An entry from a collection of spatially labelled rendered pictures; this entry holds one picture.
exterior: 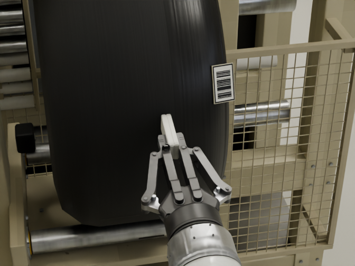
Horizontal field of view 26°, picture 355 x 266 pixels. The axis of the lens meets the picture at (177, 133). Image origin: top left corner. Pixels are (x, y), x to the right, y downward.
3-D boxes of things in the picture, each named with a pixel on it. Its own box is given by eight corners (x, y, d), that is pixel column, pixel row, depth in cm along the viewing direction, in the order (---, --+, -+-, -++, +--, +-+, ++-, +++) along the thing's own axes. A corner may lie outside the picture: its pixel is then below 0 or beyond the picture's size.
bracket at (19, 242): (16, 286, 141) (9, 247, 136) (12, 159, 173) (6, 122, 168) (34, 284, 142) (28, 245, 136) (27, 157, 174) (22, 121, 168)
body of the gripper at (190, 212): (231, 219, 98) (215, 168, 105) (166, 227, 97) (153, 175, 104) (227, 255, 104) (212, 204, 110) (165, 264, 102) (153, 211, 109)
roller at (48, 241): (26, 240, 147) (27, 260, 144) (23, 226, 144) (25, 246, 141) (204, 217, 152) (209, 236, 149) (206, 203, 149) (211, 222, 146)
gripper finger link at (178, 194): (185, 218, 106) (175, 220, 106) (168, 161, 114) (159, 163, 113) (186, 199, 103) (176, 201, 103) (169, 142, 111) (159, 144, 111)
